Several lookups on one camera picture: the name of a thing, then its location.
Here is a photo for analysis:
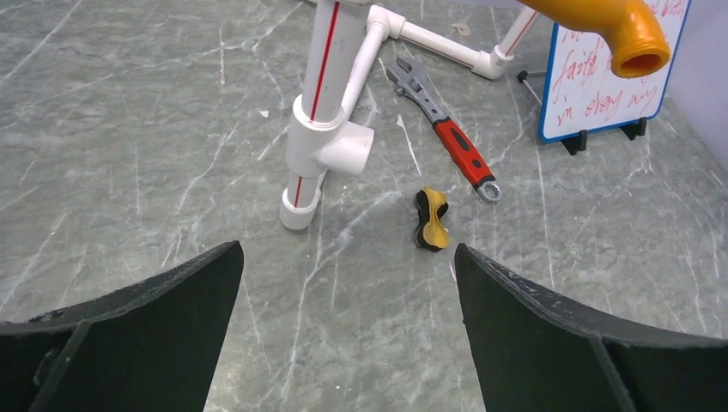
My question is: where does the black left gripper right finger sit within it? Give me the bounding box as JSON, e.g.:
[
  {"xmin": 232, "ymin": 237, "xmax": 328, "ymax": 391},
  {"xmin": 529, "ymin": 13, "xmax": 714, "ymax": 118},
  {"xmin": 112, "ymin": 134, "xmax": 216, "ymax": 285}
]
[{"xmin": 454, "ymin": 244, "xmax": 727, "ymax": 411}]

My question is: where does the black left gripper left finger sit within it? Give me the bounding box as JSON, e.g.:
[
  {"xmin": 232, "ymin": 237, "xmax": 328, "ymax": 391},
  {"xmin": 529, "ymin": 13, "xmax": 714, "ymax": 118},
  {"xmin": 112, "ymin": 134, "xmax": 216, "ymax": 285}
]
[{"xmin": 1, "ymin": 241, "xmax": 244, "ymax": 411}]

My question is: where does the yellow black whiteboard eraser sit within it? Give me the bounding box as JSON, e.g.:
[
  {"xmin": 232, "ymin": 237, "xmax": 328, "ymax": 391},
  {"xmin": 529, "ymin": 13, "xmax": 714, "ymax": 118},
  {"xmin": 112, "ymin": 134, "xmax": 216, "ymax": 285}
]
[{"xmin": 415, "ymin": 187, "xmax": 449, "ymax": 252}]

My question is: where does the blue framed whiteboard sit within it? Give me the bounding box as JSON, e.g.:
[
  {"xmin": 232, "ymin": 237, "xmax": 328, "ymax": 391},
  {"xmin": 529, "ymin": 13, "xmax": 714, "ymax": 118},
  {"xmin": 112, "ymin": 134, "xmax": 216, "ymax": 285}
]
[{"xmin": 539, "ymin": 1, "xmax": 691, "ymax": 140}]

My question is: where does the black whiteboard stand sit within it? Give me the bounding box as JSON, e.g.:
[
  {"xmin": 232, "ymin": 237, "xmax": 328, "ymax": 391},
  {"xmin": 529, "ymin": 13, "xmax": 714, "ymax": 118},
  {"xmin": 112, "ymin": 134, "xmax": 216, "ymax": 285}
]
[{"xmin": 517, "ymin": 70, "xmax": 648, "ymax": 155}]

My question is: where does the orange faucet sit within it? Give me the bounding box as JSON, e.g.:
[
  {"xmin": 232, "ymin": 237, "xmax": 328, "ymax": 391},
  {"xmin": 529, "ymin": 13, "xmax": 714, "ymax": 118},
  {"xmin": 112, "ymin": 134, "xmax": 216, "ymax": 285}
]
[{"xmin": 520, "ymin": 0, "xmax": 671, "ymax": 79}]

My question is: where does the red handled adjustable wrench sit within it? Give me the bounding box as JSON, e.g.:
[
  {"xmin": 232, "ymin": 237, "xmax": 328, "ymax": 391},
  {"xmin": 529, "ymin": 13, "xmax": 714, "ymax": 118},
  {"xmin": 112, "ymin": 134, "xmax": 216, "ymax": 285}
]
[{"xmin": 386, "ymin": 57, "xmax": 502, "ymax": 203}]

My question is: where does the white PVC pipe frame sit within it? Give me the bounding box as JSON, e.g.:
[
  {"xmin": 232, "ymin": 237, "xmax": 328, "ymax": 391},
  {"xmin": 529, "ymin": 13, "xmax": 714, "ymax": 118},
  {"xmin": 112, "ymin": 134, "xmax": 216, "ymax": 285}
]
[{"xmin": 280, "ymin": 0, "xmax": 540, "ymax": 230}]

